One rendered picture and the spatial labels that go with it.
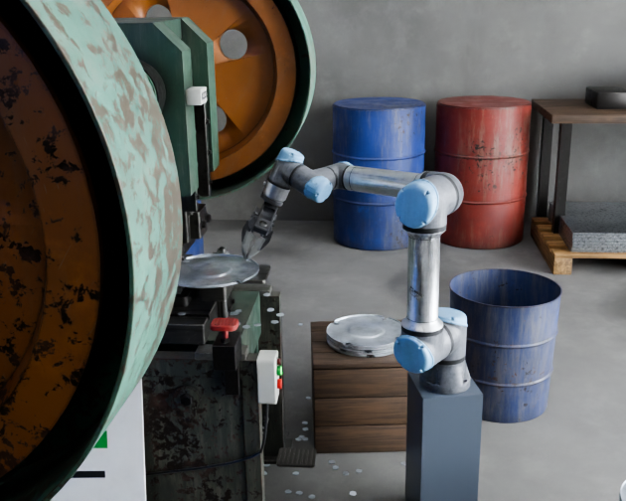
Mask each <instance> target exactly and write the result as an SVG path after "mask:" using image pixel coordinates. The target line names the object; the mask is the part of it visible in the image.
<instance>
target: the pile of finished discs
mask: <svg viewBox="0 0 626 501"><path fill-rule="evenodd" d="M383 319H384V317H382V316H381V315H375V314H357V315H350V316H345V317H342V318H339V319H336V320H335V322H334V323H330V324H329V325H328V327H327V342H328V345H329V346H330V347H331V348H332V349H334V350H335V351H337V352H340V353H342V354H346V355H350V356H356V357H370V356H367V355H373V356H372V357H380V356H386V355H390V354H393V344H394V342H395V340H396V339H397V337H399V336H400V335H401V322H399V321H397V320H395V319H393V318H390V317H389V318H386V320H383Z"/></svg>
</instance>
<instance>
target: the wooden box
mask: <svg viewBox="0 0 626 501"><path fill-rule="evenodd" d="M334 322H335V321H316V322H311V368H312V411H313V429H314V448H315V449H316V452H317V453H346V452H381V451H406V418H407V373H408V371H407V370H406V369H404V368H403V367H402V366H401V365H400V363H399V362H398V361H397V360H396V358H395V356H394V354H390V355H386V356H380V357H372V356H373V355H367V356H370V357H356V356H350V355H346V354H342V353H340V352H337V351H335V350H334V349H332V348H331V347H330V346H329V345H328V342H327V327H328V325H329V324H330V323H334Z"/></svg>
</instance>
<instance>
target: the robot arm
mask: <svg viewBox="0 0 626 501"><path fill-rule="evenodd" d="M303 160H304V156H303V155H302V154H301V153H300V152H298V151H296V150H294V149H291V148H287V147H284V148H282V149H281V150H280V152H279V154H278V156H277V158H276V159H275V162H274V165H273V167H272V169H271V172H270V174H269V176H268V179H267V181H266V182H263V185H265V186H264V188H263V190H262V191H263V192H262V193H261V196H260V197H261V199H263V200H264V203H263V205H262V207H261V208H260V207H255V210H254V212H253V214H252V215H251V218H250V220H246V223H245V225H244V226H243V228H242V232H241V250H242V255H243V258H244V259H249V258H251V257H253V256H255V255H256V254H257V253H258V252H259V251H261V250H262V249H263V248H264V247H265V246H266V245H267V244H268V243H269V242H270V239H271V236H272V234H273V231H272V230H271V229H272V227H274V222H275V219H276V216H277V215H275V214H276V212H277V209H278V207H276V206H279V207H281V206H282V205H283V202H284V201H285V200H286V198H287V196H288V193H289V191H290V189H291V187H292V188H294V189H295V190H297V191H298V192H300V193H301V194H303V195H304V196H305V197H306V198H308V199H310V200H313V201H314V202H316V203H321V202H324V200H325V199H327V198H328V197H329V195H330V194H331V191H333V190H336V189H342V190H349V191H356V192H363V193H370V194H377V195H384V196H391V197H396V199H395V212H396V215H397V216H398V217H399V220H400V221H401V222H402V229H403V230H404V231H405V232H406V233H407V234H408V258H407V316H406V317H405V318H404V319H402V321H401V335H400V336H399V337H397V339H396V340H395V342H394V344H393V353H394V356H395V358H396V360H397V361H398V362H399V363H400V365H401V366H402V367H403V368H404V369H406V370H407V371H409V372H412V373H416V374H419V384H420V385H421V386H422V387H423V388H424V389H426V390H428V391H430V392H433V393H435V394H441V395H454V394H459V393H462V392H465V391H466V390H468V389H469V387H470V374H469V371H468V368H467V364H466V361H465V356H466V335H467V327H468V325H467V316H466V315H465V314H464V313H463V312H461V311H459V310H456V309H452V308H445V307H438V295H439V264H440V236H441V235H442V234H443V233H444V232H445V231H446V226H447V215H449V214H451V213H453V212H455V211H456V210H457V209H458V208H459V206H460V205H461V203H462V201H463V196H464V192H463V187H462V184H461V183H460V181H459V180H458V179H457V178H456V177H455V176H454V175H452V174H449V173H446V172H434V171H424V172H423V173H422V174H419V173H411V172H402V171H393V170H386V169H377V168H369V167H360V166H353V165H352V164H350V163H349V162H337V163H335V164H332V165H329V166H325V167H322V168H318V169H315V170H312V169H310V168H308V167H307V166H305V165H304V164H302V163H303ZM253 232H257V233H259V234H260V235H261V237H256V239H255V244H254V246H253V247H252V248H251V252H249V253H248V254H247V250H248V249H249V243H250V242H251V241H252V240H253V237H254V234H253Z"/></svg>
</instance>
